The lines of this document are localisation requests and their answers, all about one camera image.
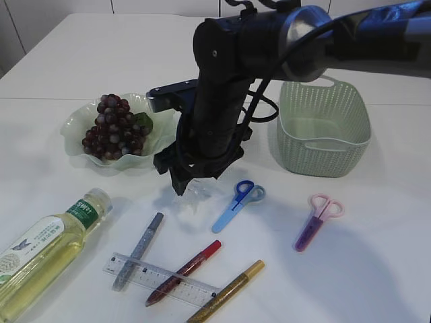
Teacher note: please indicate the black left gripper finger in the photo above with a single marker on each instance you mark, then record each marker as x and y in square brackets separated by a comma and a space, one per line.
[180, 179]

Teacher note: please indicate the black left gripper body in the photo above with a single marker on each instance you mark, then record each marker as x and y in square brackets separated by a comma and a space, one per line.
[184, 161]

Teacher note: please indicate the clear plastic sheet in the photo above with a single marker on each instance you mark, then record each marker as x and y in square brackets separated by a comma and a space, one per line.
[196, 193]

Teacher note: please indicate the purple artificial grape bunch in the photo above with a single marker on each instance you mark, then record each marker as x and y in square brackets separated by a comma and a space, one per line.
[117, 131]

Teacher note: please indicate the yellow tea bottle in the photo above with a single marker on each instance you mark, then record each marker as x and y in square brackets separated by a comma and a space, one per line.
[32, 263]

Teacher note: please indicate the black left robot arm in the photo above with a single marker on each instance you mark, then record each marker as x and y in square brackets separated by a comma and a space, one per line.
[238, 56]

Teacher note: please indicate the green wavy glass plate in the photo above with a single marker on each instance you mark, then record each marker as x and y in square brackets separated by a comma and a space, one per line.
[162, 135]

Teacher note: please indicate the clear plastic ruler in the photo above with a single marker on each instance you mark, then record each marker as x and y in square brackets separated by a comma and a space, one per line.
[151, 277]

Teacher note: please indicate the silver glitter pen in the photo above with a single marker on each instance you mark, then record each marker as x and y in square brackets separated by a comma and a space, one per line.
[137, 253]

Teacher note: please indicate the red glitter pen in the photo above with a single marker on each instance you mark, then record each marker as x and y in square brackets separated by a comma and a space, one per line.
[169, 284]

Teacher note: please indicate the gold glitter pen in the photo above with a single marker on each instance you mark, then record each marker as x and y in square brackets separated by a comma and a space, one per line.
[228, 292]

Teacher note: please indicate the green woven plastic basket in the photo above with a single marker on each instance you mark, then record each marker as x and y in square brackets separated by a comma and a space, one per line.
[322, 131]

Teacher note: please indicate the blue scissors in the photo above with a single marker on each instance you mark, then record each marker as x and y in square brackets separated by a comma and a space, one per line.
[246, 191]

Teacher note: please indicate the pink purple scissors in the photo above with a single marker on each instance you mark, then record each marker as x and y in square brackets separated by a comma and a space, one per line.
[323, 208]

